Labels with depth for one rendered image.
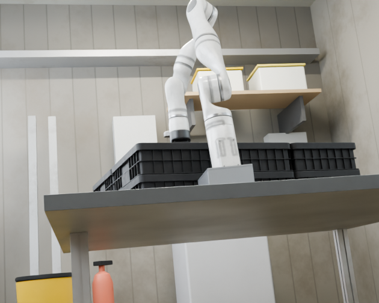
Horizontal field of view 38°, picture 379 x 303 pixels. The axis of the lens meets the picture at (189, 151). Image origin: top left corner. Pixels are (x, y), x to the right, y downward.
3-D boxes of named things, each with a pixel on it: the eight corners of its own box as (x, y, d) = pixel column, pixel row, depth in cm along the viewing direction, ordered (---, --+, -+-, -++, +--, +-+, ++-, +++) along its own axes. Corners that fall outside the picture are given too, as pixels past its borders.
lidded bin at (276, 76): (294, 103, 490) (290, 79, 496) (310, 89, 455) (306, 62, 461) (248, 105, 481) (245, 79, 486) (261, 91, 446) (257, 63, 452)
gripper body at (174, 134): (169, 128, 194) (172, 153, 192) (192, 127, 197) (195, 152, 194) (166, 133, 201) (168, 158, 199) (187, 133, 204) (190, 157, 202)
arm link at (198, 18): (197, -10, 205) (206, 32, 189) (215, 2, 210) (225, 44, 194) (181, 6, 209) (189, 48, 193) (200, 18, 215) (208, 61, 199)
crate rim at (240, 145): (292, 148, 203) (291, 142, 204) (219, 148, 192) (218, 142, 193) (245, 171, 239) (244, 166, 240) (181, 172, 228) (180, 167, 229)
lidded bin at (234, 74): (236, 104, 477) (233, 81, 482) (247, 92, 445) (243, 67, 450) (191, 106, 469) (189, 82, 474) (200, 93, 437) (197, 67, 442)
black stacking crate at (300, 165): (361, 172, 212) (357, 143, 215) (296, 174, 201) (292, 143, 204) (305, 190, 248) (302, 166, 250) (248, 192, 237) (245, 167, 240)
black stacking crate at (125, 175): (221, 175, 190) (218, 143, 193) (140, 177, 179) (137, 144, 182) (183, 195, 226) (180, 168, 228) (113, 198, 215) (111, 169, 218)
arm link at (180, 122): (186, 137, 207) (185, 121, 208) (194, 129, 196) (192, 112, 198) (163, 137, 205) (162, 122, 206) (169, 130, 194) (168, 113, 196)
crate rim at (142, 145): (219, 148, 192) (218, 142, 193) (137, 149, 181) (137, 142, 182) (181, 172, 228) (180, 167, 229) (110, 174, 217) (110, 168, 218)
